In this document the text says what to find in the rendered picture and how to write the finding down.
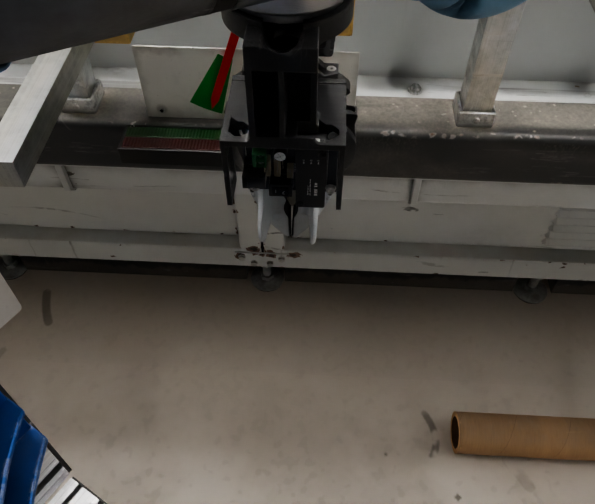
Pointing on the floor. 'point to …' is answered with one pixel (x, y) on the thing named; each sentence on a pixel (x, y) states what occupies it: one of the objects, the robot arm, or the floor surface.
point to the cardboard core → (534, 436)
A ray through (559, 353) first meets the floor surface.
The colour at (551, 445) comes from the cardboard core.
